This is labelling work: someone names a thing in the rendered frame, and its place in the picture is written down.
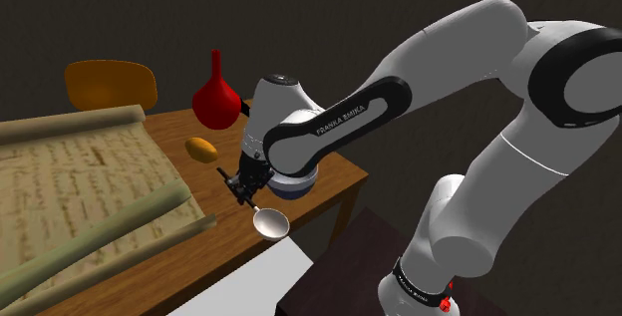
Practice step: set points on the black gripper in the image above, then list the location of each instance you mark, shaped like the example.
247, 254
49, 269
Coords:
255, 171

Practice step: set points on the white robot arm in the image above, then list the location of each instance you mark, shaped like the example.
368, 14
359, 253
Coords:
466, 184

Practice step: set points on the silver spoon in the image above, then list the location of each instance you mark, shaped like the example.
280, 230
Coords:
272, 223

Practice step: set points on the orange oval fruit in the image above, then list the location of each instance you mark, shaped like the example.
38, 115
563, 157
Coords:
201, 150

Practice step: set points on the brown wooden table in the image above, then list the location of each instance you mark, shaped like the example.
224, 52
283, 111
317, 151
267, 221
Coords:
218, 256

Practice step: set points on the red round vase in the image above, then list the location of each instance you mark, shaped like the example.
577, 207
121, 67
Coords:
216, 103

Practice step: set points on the dark robot stand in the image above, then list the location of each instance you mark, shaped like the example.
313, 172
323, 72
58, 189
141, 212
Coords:
340, 276

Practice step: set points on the long green stalk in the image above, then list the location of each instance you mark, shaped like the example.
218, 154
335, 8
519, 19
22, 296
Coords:
97, 237

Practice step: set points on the written paper scroll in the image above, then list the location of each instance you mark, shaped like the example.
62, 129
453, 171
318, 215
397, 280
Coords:
58, 169

